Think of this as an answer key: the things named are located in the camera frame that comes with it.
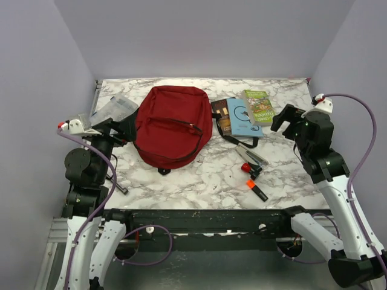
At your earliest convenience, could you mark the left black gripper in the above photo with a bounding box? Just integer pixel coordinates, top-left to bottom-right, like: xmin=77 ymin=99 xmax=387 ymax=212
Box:
xmin=85 ymin=112 xmax=137 ymax=182

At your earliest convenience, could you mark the grey black stapler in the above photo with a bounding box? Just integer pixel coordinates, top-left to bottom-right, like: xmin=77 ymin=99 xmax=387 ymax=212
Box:
xmin=235 ymin=144 xmax=268 ymax=167

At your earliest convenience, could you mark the red and black small tool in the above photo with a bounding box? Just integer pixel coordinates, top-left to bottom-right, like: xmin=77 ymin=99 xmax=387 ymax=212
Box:
xmin=241 ymin=163 xmax=262 ymax=181

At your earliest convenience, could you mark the red student backpack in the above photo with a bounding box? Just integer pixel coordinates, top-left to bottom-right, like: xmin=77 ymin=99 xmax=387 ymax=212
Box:
xmin=116 ymin=85 xmax=221 ymax=175

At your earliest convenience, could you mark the orange black highlighter marker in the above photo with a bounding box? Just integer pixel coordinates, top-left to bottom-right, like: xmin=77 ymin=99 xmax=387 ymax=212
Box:
xmin=246 ymin=179 xmax=268 ymax=202

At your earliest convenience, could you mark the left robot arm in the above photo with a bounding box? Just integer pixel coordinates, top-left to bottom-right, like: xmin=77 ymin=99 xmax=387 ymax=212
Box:
xmin=55 ymin=117 xmax=134 ymax=289

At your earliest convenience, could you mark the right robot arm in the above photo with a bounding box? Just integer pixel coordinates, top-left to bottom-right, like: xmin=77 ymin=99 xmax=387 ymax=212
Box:
xmin=271 ymin=104 xmax=386 ymax=289

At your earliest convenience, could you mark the clear plastic storage box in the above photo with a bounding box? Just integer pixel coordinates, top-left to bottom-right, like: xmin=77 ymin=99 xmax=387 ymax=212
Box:
xmin=90 ymin=94 xmax=138 ymax=126

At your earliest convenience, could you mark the green illustrated book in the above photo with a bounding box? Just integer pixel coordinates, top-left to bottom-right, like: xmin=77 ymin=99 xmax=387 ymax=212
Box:
xmin=241 ymin=89 xmax=276 ymax=126

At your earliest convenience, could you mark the light blue book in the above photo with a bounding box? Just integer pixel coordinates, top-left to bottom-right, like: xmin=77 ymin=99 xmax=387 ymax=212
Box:
xmin=226 ymin=98 xmax=264 ymax=138

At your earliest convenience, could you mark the dark brown book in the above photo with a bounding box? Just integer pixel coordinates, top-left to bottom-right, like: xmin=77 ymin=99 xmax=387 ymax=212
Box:
xmin=210 ymin=99 xmax=231 ymax=135

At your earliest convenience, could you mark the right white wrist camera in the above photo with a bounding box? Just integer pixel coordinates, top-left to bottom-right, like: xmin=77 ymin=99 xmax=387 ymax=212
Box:
xmin=301 ymin=94 xmax=333 ymax=118

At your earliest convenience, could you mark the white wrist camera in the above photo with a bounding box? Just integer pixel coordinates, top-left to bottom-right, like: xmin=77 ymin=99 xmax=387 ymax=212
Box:
xmin=58 ymin=114 xmax=102 ymax=137
xmin=301 ymin=94 xmax=333 ymax=118

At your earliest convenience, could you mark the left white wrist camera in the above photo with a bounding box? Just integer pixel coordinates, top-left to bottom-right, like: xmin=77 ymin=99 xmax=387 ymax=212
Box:
xmin=58 ymin=114 xmax=102 ymax=137

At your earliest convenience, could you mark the black metal bracket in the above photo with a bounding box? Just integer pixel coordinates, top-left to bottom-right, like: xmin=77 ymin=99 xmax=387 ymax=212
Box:
xmin=106 ymin=174 xmax=129 ymax=195

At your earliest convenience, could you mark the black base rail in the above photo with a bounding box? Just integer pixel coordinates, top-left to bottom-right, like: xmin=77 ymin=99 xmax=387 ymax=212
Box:
xmin=62 ymin=208 xmax=315 ymax=252

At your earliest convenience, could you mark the aluminium extrusion rail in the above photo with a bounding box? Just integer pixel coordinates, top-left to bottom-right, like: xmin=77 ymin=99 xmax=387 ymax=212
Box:
xmin=48 ymin=217 xmax=103 ymax=242

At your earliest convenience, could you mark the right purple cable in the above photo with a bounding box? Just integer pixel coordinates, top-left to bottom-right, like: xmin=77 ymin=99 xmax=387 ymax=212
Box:
xmin=276 ymin=93 xmax=387 ymax=269

